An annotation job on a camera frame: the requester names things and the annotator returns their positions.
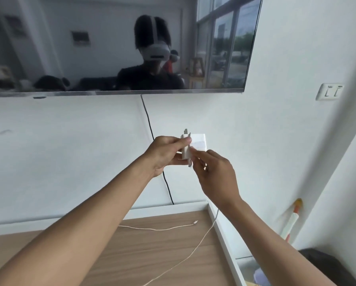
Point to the person's left hand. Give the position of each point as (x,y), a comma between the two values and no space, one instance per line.
(158,153)

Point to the person's right hand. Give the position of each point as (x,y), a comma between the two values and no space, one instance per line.
(216,178)

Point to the person's right thumb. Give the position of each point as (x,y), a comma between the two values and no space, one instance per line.
(198,168)

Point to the person's left thumb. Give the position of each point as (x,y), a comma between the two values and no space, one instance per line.
(181,142)

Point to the white charger plug adapter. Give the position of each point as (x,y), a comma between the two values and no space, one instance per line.
(186,151)

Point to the person's left forearm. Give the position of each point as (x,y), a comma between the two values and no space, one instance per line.
(76,229)

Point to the person's right forearm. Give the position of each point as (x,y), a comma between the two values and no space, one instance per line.
(273,247)

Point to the white and orange stick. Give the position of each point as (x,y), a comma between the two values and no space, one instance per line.
(293,218)

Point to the white plastic bag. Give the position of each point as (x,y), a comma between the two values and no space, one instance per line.
(262,278)

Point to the black bag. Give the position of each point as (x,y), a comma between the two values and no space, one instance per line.
(323,265)

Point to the white wall socket box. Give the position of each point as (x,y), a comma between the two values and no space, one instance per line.
(199,142)

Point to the wall-mounted flat screen television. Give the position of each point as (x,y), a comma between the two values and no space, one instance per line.
(106,41)

